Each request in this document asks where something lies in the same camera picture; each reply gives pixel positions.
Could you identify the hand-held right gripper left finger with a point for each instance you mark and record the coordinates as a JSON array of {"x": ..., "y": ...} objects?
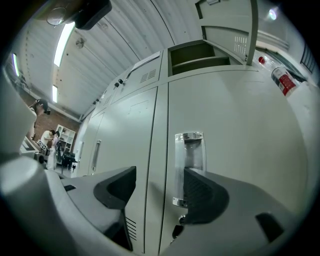
[{"x": 95, "y": 200}]

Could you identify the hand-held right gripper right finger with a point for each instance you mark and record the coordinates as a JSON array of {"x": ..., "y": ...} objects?
[{"x": 237, "y": 220}]

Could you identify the grey metal locker cabinet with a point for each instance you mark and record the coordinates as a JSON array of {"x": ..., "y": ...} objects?
[{"x": 120, "y": 130}]

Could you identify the grey metal locker door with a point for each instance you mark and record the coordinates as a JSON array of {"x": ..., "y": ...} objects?
[
  {"x": 225, "y": 37},
  {"x": 237, "y": 125}
]

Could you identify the white cubby shelf unit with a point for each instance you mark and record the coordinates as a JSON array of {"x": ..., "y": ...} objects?
[{"x": 66, "y": 136}]

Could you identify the long ceiling tube light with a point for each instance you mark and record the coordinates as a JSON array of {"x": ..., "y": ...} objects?
[
  {"x": 63, "y": 43},
  {"x": 54, "y": 93},
  {"x": 15, "y": 65}
]

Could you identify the white block counter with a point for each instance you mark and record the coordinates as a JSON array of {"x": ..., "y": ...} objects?
[{"x": 311, "y": 112}]

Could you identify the clear water bottle red label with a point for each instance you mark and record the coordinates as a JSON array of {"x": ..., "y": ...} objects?
[{"x": 285, "y": 80}]

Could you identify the white paper sign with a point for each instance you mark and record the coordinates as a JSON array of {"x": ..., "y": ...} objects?
[{"x": 146, "y": 61}]

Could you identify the round ceiling fixture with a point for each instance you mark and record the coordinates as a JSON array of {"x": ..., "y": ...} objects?
[{"x": 80, "y": 42}]

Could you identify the black metal railing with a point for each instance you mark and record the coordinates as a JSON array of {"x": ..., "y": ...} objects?
[{"x": 308, "y": 60}]

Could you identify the person's glasses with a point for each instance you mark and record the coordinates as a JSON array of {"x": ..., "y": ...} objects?
[{"x": 56, "y": 16}]

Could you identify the round ceiling light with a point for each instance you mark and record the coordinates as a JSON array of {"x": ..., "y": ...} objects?
[{"x": 273, "y": 13}]

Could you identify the black head-mounted camera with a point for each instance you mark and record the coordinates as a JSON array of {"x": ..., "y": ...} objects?
[{"x": 92, "y": 13}]

